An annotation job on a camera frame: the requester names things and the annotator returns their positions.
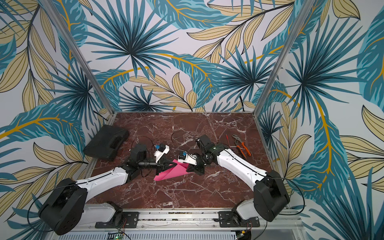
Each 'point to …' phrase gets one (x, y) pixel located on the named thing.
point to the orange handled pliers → (238, 143)
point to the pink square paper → (179, 170)
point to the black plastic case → (105, 144)
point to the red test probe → (227, 137)
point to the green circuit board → (118, 237)
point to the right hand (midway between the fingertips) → (189, 167)
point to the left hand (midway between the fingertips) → (174, 166)
